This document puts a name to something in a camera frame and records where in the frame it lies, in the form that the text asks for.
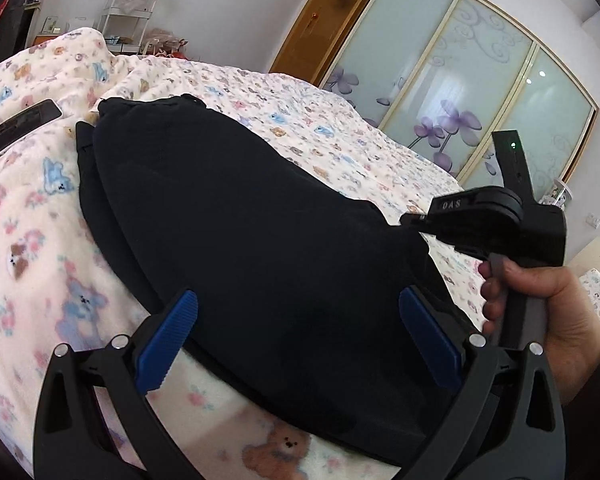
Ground wooden door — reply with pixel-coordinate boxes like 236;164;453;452
269;0;367;84

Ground white wire rack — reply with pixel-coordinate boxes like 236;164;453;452
97;0;173;56

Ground bear printed blanket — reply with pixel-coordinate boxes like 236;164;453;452
0;27;486;480

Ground black pants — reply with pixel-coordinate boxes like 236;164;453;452
75;94;473;466

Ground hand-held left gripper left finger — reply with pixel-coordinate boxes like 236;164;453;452
32;290;201;480

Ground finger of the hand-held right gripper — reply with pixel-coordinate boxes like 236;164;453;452
399;211;436;234

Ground pile of pink toys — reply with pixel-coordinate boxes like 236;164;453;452
142;27;191;61

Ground beige headboard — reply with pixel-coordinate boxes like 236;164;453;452
570;237;600;281

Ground black flat device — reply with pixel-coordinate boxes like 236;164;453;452
0;99;63;166

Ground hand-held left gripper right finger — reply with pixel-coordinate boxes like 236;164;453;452
397;285;567;480

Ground person's right hand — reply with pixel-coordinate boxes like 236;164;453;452
478;259;600;408

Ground flower printed glass wardrobe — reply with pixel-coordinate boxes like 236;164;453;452
320;0;599;201

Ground clear jar of plush toys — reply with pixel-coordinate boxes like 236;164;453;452
545;177;574;209

